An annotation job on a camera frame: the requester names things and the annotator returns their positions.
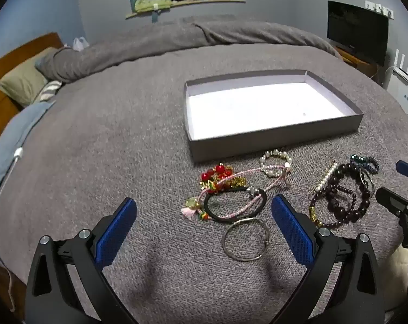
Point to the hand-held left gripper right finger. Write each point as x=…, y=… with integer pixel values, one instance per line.
x=291, y=233

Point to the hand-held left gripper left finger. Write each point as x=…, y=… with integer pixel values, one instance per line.
x=116, y=233

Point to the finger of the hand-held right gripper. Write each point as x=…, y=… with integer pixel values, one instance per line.
x=391, y=200
x=406, y=169

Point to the thin silver bangle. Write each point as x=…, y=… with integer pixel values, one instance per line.
x=361, y=175

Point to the pearl hair clip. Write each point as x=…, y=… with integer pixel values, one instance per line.
x=325, y=177

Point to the thick silver bangle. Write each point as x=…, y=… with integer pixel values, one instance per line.
x=226, y=243

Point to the red bead gold hair clip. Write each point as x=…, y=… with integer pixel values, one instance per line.
x=220, y=168

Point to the shallow grey cardboard box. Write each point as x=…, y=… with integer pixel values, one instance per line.
x=258, y=108

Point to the white appliance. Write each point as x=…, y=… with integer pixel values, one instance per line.
x=403, y=94

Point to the grey bedspread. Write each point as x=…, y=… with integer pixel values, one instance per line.
x=123, y=141

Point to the wooden screen stand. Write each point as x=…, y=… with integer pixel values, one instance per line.
x=351, y=57

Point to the blue sheet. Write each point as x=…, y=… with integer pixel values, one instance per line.
x=18, y=125

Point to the black flat screen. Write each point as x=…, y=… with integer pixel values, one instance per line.
x=356, y=30

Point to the striped pillow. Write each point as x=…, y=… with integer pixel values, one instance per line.
x=48, y=91

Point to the olive pillow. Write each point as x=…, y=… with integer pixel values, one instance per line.
x=21, y=77

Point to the white plastic bag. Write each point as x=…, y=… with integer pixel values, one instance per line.
x=79, y=44

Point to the grey folded duvet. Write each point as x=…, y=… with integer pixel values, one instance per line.
x=156, y=44

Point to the wooden headboard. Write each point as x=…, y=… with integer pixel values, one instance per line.
x=8, y=60

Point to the green cloth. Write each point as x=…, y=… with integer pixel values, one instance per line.
x=146, y=3

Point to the wooden window shelf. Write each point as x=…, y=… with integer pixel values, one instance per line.
x=197, y=3

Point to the white wall hook rack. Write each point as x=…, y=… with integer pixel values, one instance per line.
x=381, y=9

